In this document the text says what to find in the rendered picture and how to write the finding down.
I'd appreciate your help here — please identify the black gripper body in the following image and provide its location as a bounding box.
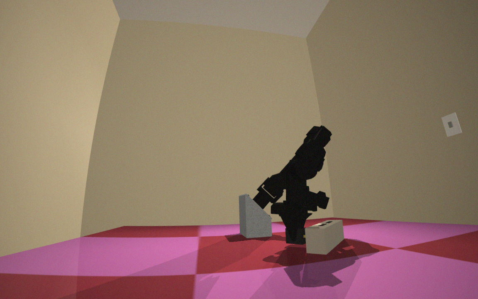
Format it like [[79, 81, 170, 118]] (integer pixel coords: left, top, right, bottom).
[[271, 182, 317, 216]]

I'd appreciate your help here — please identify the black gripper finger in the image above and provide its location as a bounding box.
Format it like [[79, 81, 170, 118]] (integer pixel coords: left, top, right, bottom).
[[298, 213, 312, 228], [279, 214, 304, 241]]

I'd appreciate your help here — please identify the black two-prong plug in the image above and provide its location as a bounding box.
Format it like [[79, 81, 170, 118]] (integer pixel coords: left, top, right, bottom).
[[285, 227, 306, 245]]

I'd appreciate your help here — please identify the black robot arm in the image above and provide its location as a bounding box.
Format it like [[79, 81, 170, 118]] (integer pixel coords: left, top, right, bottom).
[[253, 126, 332, 209]]

